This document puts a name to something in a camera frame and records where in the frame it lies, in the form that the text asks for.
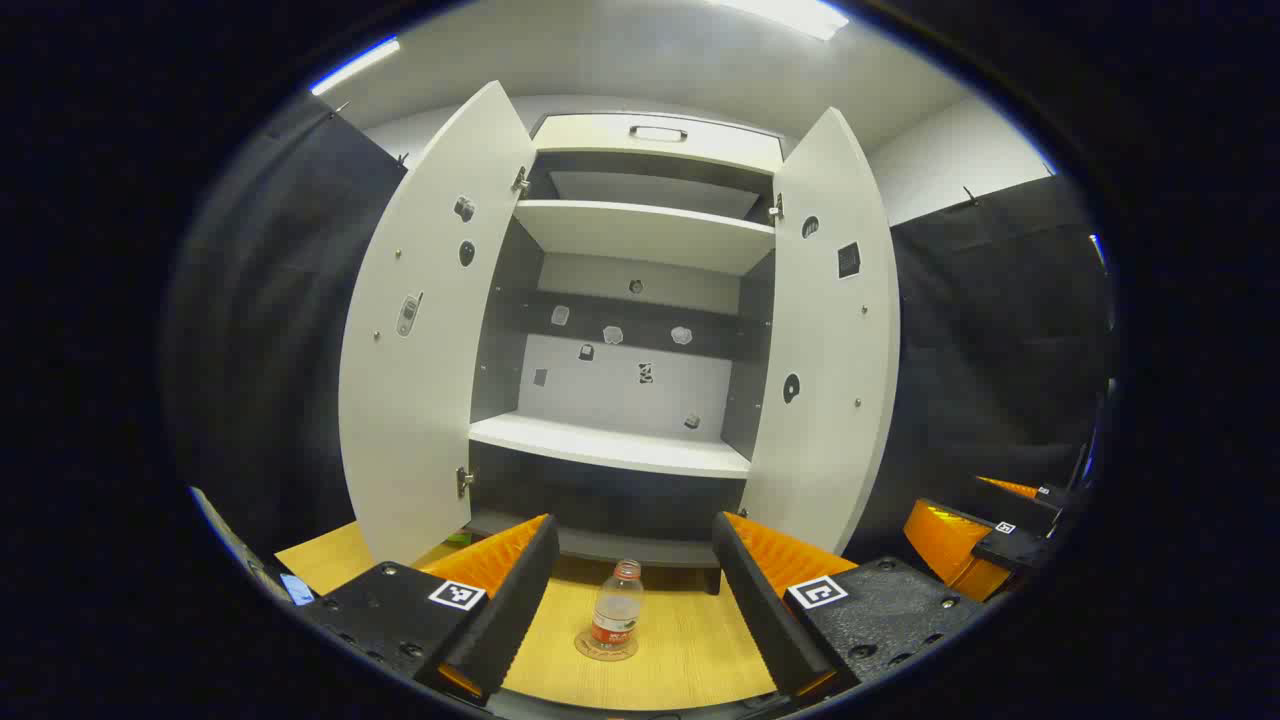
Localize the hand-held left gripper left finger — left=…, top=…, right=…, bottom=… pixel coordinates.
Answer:
left=300, top=514, right=561, bottom=701

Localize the clear plastic bottle red label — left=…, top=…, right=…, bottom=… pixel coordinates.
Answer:
left=592, top=559, right=644, bottom=651

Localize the ceiling light panel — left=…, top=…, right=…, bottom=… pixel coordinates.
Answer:
left=715, top=0, right=849, bottom=41

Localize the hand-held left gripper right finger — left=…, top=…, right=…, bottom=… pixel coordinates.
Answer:
left=712, top=512, right=986, bottom=701

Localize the black backdrop cloth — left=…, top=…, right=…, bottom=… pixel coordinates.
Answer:
left=165, top=95, right=406, bottom=556
left=845, top=175, right=1116, bottom=566

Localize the white and grey cabinet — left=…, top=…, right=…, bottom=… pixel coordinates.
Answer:
left=465, top=112, right=786, bottom=596

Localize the round wooden coaster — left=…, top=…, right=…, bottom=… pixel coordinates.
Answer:
left=574, top=628, right=639, bottom=662

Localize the white cabinet drawer front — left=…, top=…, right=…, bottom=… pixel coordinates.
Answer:
left=530, top=113, right=784, bottom=173

